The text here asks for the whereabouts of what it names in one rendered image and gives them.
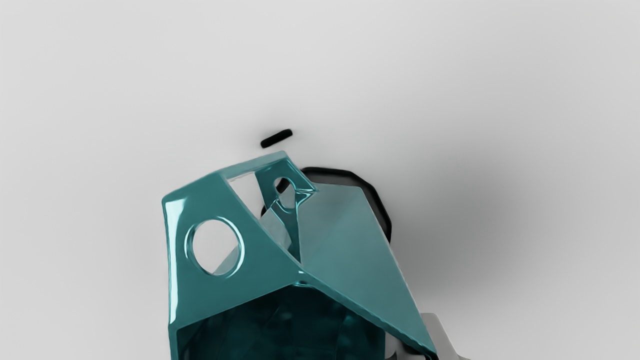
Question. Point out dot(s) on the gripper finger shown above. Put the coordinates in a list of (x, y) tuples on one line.
[(442, 340)]

